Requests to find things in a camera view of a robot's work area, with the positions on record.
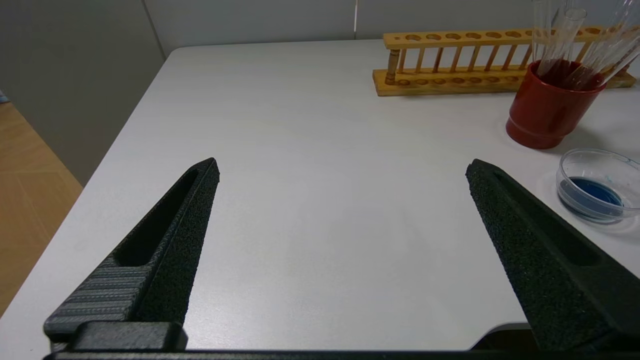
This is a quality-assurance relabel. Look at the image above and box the red cup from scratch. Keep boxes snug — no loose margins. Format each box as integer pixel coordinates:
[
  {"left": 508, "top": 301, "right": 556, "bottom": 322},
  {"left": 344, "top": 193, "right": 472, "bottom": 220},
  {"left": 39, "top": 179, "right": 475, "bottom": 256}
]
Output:
[{"left": 505, "top": 59, "right": 607, "bottom": 150}]

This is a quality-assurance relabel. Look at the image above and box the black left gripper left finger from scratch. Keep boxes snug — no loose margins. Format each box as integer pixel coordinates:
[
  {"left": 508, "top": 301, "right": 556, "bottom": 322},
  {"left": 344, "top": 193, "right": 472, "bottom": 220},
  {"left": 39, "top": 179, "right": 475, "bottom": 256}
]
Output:
[{"left": 43, "top": 157, "right": 221, "bottom": 341}]

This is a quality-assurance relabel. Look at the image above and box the test tube with blue pigment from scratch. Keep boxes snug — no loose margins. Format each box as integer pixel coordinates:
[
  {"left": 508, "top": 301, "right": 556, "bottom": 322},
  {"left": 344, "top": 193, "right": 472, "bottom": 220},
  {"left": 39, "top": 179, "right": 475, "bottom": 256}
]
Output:
[{"left": 585, "top": 0, "right": 640, "bottom": 83}]

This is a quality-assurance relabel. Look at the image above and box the wooden test tube rack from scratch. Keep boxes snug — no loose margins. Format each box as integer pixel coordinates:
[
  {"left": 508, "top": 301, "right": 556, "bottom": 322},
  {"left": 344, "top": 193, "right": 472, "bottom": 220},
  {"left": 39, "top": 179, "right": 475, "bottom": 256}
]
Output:
[{"left": 372, "top": 25, "right": 638, "bottom": 97}]

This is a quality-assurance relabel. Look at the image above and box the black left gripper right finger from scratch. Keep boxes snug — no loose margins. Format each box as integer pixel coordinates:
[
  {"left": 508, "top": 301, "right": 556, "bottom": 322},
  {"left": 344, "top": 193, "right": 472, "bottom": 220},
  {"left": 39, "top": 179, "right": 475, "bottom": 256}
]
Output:
[{"left": 465, "top": 158, "right": 640, "bottom": 352}]

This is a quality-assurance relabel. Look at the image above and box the clear glass dish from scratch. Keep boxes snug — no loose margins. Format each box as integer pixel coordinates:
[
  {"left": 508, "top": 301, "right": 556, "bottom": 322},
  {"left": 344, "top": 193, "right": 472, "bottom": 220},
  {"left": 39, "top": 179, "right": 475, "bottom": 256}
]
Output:
[{"left": 556, "top": 148, "right": 640, "bottom": 226}]

